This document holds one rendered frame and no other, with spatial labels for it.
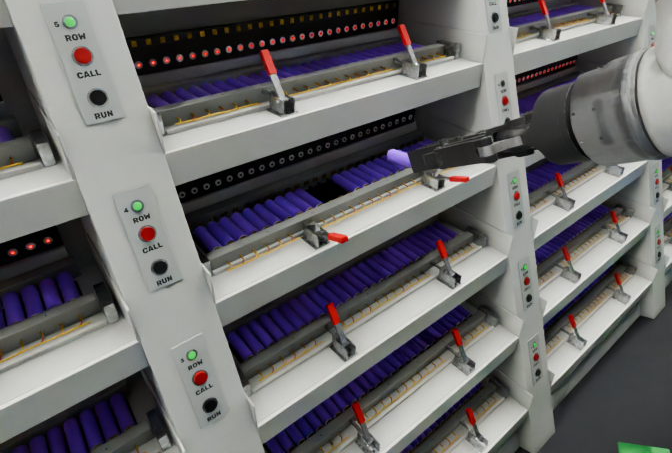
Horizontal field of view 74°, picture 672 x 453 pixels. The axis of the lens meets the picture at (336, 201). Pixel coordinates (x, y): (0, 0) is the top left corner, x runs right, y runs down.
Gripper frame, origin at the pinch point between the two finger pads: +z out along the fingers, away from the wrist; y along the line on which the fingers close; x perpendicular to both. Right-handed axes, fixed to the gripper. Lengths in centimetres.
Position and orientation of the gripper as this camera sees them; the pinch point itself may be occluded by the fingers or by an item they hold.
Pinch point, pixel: (436, 155)
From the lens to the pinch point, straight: 59.9
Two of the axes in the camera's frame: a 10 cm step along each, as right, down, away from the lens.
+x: 3.2, 9.4, 1.1
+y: -8.0, 3.3, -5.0
